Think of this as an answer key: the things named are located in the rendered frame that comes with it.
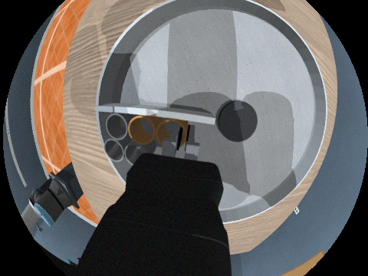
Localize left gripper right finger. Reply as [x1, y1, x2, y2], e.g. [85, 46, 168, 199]
[184, 123, 201, 161]

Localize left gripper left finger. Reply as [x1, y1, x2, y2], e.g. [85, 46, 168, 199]
[161, 123, 186, 159]

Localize bronze bushing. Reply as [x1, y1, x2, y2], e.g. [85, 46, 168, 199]
[127, 115, 159, 145]
[155, 118, 190, 147]

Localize grey turntable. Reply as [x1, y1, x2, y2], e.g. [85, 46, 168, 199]
[94, 0, 328, 225]

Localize steel bushing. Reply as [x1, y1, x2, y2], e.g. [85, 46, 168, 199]
[105, 113, 128, 141]
[124, 143, 145, 167]
[103, 139, 126, 162]

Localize wooden table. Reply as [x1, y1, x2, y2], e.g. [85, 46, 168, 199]
[61, 0, 338, 255]

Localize brown board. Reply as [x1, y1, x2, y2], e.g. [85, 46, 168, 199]
[300, 249, 326, 273]

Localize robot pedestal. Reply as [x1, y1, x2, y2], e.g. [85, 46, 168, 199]
[48, 162, 84, 209]

